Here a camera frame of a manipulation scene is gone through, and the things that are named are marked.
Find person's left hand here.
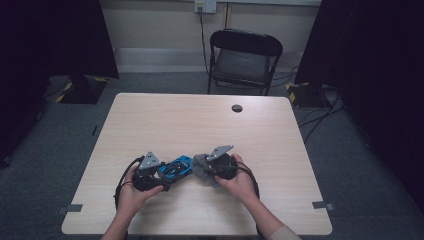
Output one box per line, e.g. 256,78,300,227
117,163,165,218

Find black folding chair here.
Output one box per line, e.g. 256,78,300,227
207,28,284,97

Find grey tape strip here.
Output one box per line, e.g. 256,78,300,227
311,200,335,212
56,203,84,215

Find white wall socket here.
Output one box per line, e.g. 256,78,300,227
194,0,218,14

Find right hand-held gripper cable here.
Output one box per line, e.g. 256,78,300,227
233,159,264,240

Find black wall socket cable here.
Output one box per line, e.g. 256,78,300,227
198,6,211,76

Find grey cloth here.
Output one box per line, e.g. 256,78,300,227
192,153,221,188

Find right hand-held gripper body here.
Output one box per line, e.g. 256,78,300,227
203,144,239,181

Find white wall skirting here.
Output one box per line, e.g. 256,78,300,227
113,47,304,73

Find black curtain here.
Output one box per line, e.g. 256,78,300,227
0,0,120,168
294,0,424,214

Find hand-held gripper cable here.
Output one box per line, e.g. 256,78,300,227
114,155,146,211
233,159,264,240

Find black stand base yellow tape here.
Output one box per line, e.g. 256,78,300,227
285,81,331,109
55,75,109,105

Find black floor cables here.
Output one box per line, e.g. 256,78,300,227
298,84,348,144

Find blue toy car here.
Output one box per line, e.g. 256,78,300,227
157,154,194,184

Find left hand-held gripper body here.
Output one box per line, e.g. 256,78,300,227
132,150,168,193

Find person's right hand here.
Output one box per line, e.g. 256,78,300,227
214,153,260,205

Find left hand-held gripper cable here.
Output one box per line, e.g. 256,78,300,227
114,155,146,211

